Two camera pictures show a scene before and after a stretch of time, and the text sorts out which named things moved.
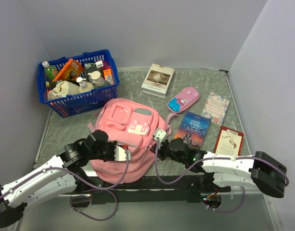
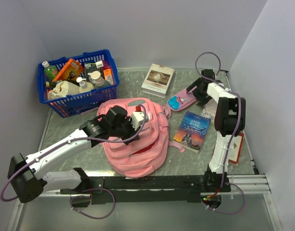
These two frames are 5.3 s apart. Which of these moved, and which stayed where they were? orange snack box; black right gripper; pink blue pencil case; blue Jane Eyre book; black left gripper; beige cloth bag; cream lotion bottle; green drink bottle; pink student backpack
Moved: black left gripper; black right gripper; pink student backpack
Stayed: pink blue pencil case; cream lotion bottle; blue Jane Eyre book; beige cloth bag; orange snack box; green drink bottle
